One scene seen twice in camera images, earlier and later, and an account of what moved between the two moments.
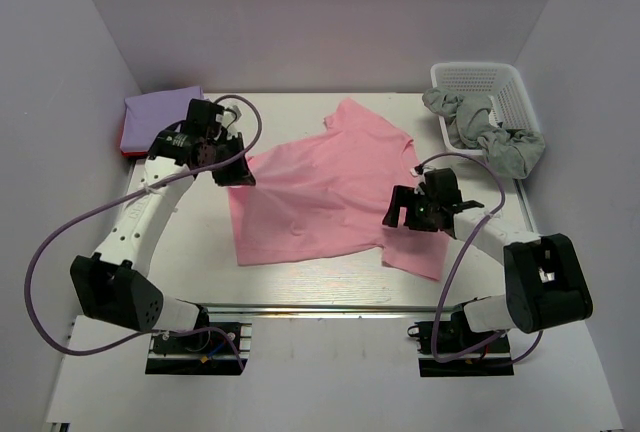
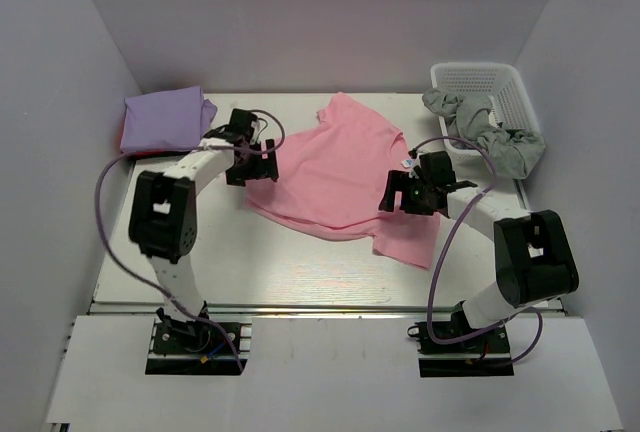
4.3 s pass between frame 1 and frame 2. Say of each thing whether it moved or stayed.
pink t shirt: moved
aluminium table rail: stayed
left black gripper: moved
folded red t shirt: stayed
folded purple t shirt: stayed
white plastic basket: stayed
